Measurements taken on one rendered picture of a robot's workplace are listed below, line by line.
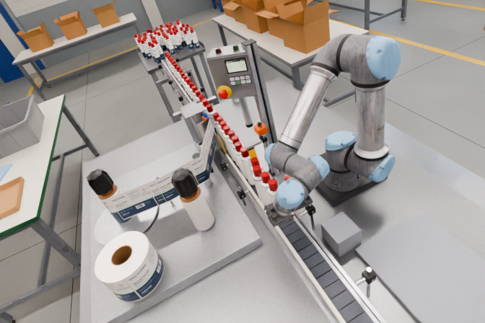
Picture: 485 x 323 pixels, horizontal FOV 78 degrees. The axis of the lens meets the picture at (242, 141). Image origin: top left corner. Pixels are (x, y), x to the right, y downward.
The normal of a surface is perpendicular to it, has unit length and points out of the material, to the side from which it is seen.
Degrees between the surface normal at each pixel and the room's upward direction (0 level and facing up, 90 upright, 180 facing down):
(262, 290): 0
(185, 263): 0
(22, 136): 95
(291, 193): 30
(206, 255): 0
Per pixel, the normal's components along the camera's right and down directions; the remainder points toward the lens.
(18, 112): 0.41, 0.40
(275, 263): -0.24, -0.76
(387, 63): 0.56, 0.23
